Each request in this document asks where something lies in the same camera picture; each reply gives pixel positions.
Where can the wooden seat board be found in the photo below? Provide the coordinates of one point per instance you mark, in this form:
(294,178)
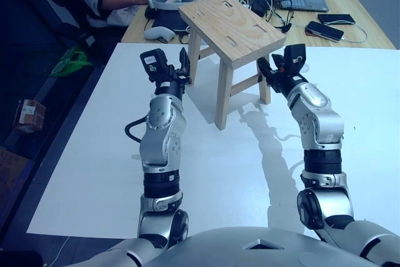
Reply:
(231,23)

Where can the green bag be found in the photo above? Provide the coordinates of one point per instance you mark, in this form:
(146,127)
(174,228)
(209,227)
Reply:
(67,65)

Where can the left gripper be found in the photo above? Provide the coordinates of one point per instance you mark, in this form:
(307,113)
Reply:
(173,87)

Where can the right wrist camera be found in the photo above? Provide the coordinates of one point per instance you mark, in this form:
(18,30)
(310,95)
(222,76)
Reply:
(294,56)

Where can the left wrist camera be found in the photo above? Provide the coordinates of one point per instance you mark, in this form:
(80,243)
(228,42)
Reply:
(153,62)

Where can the black power adapter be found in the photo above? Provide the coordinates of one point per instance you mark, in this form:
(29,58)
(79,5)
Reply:
(261,2)

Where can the wooden leg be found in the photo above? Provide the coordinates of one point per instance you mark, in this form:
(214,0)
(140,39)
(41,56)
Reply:
(194,54)
(223,98)
(265,92)

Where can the black smartphone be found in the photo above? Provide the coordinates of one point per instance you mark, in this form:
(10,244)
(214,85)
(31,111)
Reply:
(325,30)
(337,18)

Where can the white hand controller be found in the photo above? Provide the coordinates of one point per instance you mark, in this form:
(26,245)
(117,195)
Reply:
(157,33)

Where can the black mouse pad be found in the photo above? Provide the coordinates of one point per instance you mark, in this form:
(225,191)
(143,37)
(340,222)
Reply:
(170,20)

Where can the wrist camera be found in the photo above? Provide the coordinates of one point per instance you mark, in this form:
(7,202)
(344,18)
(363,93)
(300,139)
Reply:
(153,62)
(294,56)

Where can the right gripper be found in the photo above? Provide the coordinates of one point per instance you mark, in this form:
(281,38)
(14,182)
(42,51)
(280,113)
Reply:
(282,82)

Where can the wooden cross bar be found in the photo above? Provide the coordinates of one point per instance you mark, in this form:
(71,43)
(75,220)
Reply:
(207,52)
(245,85)

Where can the brown cardboard box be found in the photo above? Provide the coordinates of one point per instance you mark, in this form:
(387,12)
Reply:
(29,117)

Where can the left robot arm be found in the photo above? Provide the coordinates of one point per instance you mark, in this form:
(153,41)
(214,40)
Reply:
(162,145)

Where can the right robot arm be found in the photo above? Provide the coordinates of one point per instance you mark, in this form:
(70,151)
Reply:
(322,123)

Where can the robot body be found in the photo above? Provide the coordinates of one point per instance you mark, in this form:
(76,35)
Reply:
(256,248)

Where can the black computer mouse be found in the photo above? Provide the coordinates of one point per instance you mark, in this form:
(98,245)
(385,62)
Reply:
(150,13)

